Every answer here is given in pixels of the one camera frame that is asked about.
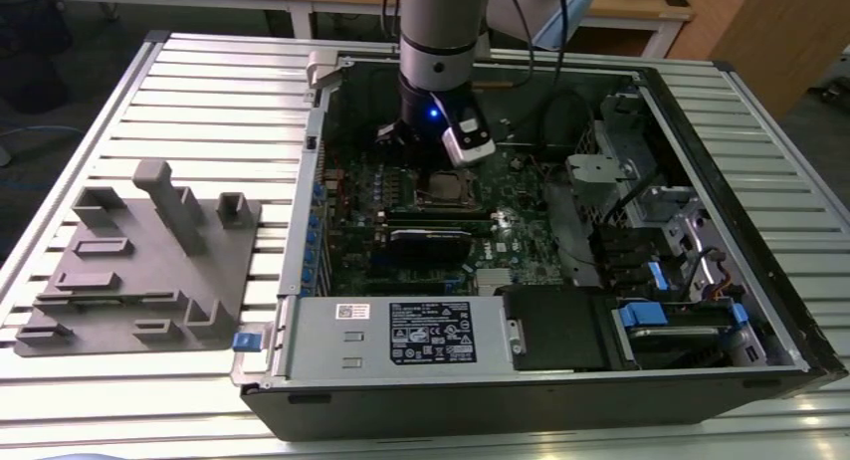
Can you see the hard disk in blue carrier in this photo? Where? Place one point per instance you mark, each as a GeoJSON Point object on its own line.
{"type": "Point", "coordinates": [640, 314]}

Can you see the silver metal bracket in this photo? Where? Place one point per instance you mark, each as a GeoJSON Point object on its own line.
{"type": "Point", "coordinates": [598, 168]}

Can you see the green motherboard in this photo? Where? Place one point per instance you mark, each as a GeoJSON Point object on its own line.
{"type": "Point", "coordinates": [524, 241]}

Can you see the small silver heat sink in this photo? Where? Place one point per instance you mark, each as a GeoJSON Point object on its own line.
{"type": "Point", "coordinates": [494, 277]}

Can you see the grey power supply unit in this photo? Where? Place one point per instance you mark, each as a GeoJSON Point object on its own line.
{"type": "Point", "coordinates": [332, 350]}

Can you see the black PC case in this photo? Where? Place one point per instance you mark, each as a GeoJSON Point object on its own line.
{"type": "Point", "coordinates": [464, 415]}

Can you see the office chair base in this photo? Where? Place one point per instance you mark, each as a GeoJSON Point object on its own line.
{"type": "Point", "coordinates": [838, 89]}

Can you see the metal drive cage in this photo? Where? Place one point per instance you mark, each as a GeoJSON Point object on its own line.
{"type": "Point", "coordinates": [587, 144]}

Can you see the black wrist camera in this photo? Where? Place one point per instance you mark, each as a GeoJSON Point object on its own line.
{"type": "Point", "coordinates": [392, 134]}

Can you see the blue plastic tab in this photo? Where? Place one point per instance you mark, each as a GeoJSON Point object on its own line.
{"type": "Point", "coordinates": [656, 276]}

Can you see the grey parts rack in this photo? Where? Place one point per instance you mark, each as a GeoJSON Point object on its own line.
{"type": "Point", "coordinates": [165, 281]}

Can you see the silver CPU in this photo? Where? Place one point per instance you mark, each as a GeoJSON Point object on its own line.
{"type": "Point", "coordinates": [446, 186]}

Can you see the blue case latch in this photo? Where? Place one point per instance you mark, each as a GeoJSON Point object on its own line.
{"type": "Point", "coordinates": [247, 342]}

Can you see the wooden cabinet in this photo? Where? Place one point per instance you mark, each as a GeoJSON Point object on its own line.
{"type": "Point", "coordinates": [783, 32]}

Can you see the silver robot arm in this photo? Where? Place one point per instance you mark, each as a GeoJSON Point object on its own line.
{"type": "Point", "coordinates": [438, 32]}

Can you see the black graphics card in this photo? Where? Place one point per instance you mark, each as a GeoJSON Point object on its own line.
{"type": "Point", "coordinates": [431, 256]}

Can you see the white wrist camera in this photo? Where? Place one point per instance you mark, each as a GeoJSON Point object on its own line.
{"type": "Point", "coordinates": [468, 141]}

